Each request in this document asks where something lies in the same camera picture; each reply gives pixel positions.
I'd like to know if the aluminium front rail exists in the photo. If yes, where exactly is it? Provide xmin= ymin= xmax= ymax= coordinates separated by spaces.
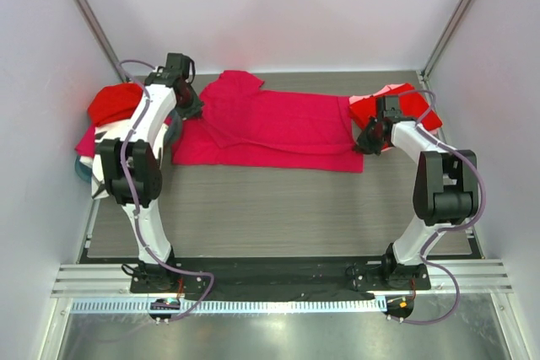
xmin=51 ymin=259 xmax=513 ymax=298

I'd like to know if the white black printed t shirt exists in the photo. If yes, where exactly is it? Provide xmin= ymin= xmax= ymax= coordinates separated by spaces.
xmin=82 ymin=117 xmax=168 ymax=200

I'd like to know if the folded red t shirt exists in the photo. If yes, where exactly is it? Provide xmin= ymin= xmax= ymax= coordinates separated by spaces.
xmin=348 ymin=84 xmax=429 ymax=129

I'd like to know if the teal laundry basket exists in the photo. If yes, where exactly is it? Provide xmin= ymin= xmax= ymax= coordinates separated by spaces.
xmin=74 ymin=117 xmax=182 ymax=183

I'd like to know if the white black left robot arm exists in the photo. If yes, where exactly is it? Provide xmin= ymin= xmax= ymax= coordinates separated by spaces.
xmin=92 ymin=53 xmax=203 ymax=293

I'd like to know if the slotted white cable duct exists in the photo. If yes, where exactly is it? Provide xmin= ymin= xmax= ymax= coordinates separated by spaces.
xmin=71 ymin=297 xmax=386 ymax=315

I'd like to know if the aluminium frame post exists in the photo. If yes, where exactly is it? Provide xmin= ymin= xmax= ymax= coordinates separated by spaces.
xmin=418 ymin=0 xmax=474 ymax=83
xmin=73 ymin=0 xmax=127 ymax=82

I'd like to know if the left aluminium frame post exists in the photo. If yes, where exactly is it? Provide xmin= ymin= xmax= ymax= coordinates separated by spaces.
xmin=73 ymin=0 xmax=127 ymax=82

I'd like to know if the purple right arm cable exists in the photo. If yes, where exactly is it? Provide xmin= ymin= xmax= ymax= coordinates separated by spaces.
xmin=402 ymin=89 xmax=489 ymax=325

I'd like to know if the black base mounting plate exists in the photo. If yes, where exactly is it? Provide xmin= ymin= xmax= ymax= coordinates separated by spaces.
xmin=121 ymin=256 xmax=431 ymax=302

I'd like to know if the right aluminium frame post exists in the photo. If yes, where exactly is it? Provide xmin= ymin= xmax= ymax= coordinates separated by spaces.
xmin=418 ymin=0 xmax=474 ymax=83

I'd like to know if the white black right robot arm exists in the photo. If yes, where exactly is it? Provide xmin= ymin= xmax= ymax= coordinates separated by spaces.
xmin=355 ymin=95 xmax=484 ymax=290

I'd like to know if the magenta pink t shirt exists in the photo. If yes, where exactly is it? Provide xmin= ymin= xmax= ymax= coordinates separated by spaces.
xmin=172 ymin=71 xmax=364 ymax=174

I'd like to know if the red t shirt in basket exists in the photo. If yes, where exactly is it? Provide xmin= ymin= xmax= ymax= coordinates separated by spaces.
xmin=87 ymin=83 xmax=143 ymax=127

